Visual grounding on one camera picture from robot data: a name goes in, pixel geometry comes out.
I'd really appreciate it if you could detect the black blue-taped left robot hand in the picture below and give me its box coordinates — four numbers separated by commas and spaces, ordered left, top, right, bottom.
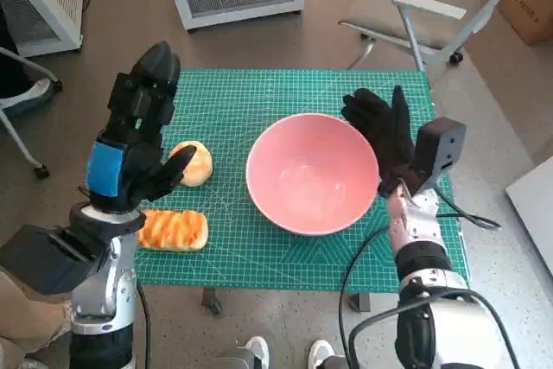
86, 41, 198, 214

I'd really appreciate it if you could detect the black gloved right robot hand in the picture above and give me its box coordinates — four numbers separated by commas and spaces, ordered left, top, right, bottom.
340, 86, 427, 197

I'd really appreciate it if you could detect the round toy bread bun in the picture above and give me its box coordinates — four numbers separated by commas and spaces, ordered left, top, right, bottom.
168, 140, 213, 188

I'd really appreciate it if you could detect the pink bowl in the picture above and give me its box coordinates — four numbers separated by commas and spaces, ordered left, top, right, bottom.
245, 112, 381, 237

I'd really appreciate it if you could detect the rectangular toy bread loaf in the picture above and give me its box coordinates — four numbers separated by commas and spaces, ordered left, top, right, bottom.
137, 208, 209, 252

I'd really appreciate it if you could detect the grey office chair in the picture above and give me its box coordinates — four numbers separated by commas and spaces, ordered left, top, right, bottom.
0, 44, 64, 179

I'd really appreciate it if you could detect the green cutting mat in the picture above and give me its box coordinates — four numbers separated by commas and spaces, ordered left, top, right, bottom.
129, 68, 472, 293

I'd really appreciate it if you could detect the person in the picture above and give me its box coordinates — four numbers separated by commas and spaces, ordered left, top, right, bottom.
0, 3, 38, 100

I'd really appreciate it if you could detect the black table leg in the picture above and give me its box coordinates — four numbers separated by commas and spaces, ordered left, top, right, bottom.
349, 291, 372, 313
201, 287, 224, 316

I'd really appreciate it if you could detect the white flat panel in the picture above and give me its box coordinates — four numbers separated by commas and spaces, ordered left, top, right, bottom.
505, 156, 553, 286

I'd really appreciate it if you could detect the cardboard box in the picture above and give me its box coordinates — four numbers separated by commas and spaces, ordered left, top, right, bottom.
496, 0, 553, 46

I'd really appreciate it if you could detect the person's leg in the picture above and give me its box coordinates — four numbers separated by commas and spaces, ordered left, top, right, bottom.
0, 264, 73, 369

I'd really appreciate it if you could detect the white shoe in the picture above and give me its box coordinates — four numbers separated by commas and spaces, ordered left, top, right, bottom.
245, 335, 271, 369
309, 338, 336, 369

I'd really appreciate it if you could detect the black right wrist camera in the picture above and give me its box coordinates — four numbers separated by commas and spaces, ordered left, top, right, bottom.
408, 117, 467, 195

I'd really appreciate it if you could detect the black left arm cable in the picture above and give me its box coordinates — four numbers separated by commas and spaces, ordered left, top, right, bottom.
137, 282, 151, 369

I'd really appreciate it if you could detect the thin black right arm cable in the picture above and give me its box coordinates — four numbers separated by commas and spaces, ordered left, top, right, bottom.
338, 189, 503, 369

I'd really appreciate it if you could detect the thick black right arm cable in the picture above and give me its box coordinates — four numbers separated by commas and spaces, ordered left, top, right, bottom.
348, 289, 526, 369

